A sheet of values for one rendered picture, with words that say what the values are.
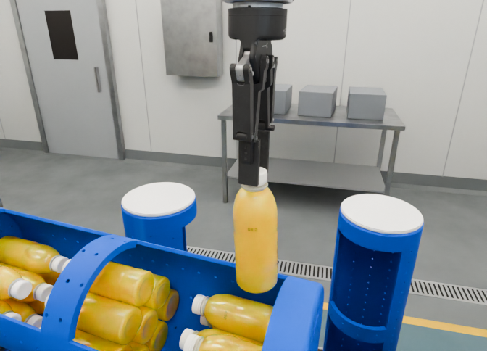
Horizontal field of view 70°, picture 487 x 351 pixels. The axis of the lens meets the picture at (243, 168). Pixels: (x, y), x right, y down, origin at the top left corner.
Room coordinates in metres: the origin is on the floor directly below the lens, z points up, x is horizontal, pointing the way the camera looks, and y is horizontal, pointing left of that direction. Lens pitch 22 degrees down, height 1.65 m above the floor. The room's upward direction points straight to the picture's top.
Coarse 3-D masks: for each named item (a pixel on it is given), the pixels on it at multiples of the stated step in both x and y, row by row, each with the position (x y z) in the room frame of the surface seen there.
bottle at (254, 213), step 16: (240, 192) 0.48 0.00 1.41; (256, 192) 0.47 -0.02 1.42; (240, 208) 0.46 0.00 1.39; (256, 208) 0.45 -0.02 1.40; (272, 208) 0.47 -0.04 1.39; (240, 224) 0.46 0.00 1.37; (256, 224) 0.45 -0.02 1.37; (272, 224) 0.46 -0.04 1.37; (240, 240) 0.46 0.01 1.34; (256, 240) 0.45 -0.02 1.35; (272, 240) 0.46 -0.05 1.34; (240, 256) 0.46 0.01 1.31; (256, 256) 0.45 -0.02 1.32; (272, 256) 0.46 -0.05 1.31; (240, 272) 0.46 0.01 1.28; (256, 272) 0.45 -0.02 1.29; (272, 272) 0.46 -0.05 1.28; (256, 288) 0.45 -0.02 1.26
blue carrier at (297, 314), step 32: (0, 224) 0.82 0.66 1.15; (32, 224) 0.83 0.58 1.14; (64, 224) 0.72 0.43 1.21; (64, 256) 0.81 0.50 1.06; (96, 256) 0.57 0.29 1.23; (128, 256) 0.73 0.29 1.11; (160, 256) 0.69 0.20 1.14; (192, 256) 0.60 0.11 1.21; (64, 288) 0.51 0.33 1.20; (192, 288) 0.67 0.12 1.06; (224, 288) 0.64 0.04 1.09; (288, 288) 0.48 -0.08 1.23; (320, 288) 0.49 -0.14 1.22; (0, 320) 0.51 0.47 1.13; (64, 320) 0.47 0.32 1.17; (160, 320) 0.65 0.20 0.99; (192, 320) 0.63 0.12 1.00; (288, 320) 0.41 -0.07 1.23; (320, 320) 0.53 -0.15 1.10
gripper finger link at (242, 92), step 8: (232, 64) 0.43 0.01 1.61; (248, 64) 0.42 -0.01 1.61; (232, 72) 0.43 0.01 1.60; (248, 72) 0.42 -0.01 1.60; (232, 80) 0.43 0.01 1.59; (248, 80) 0.42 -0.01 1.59; (232, 88) 0.43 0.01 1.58; (240, 88) 0.43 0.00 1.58; (248, 88) 0.43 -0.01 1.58; (232, 96) 0.43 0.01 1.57; (240, 96) 0.43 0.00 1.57; (248, 96) 0.43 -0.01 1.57; (240, 104) 0.43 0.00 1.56; (248, 104) 0.43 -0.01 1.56; (240, 112) 0.43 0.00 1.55; (248, 112) 0.43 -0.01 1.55; (240, 120) 0.43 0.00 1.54; (248, 120) 0.43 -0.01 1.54; (240, 128) 0.43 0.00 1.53; (248, 128) 0.43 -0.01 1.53; (248, 136) 0.43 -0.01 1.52
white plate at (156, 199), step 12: (132, 192) 1.25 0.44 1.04; (144, 192) 1.25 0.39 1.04; (156, 192) 1.25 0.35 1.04; (168, 192) 1.25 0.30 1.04; (180, 192) 1.25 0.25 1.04; (192, 192) 1.25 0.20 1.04; (132, 204) 1.15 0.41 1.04; (144, 204) 1.15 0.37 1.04; (156, 204) 1.15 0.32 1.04; (168, 204) 1.15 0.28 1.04; (180, 204) 1.15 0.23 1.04; (144, 216) 1.08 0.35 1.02; (156, 216) 1.08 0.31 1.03
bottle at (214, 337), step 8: (200, 336) 0.47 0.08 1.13; (208, 336) 0.46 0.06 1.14; (216, 336) 0.46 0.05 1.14; (224, 336) 0.45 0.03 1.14; (232, 336) 0.46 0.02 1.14; (200, 344) 0.45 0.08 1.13; (208, 344) 0.44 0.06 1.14; (216, 344) 0.44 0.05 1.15; (224, 344) 0.44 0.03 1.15; (232, 344) 0.44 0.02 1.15; (240, 344) 0.44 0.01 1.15; (248, 344) 0.44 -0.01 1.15; (256, 344) 0.44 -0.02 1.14
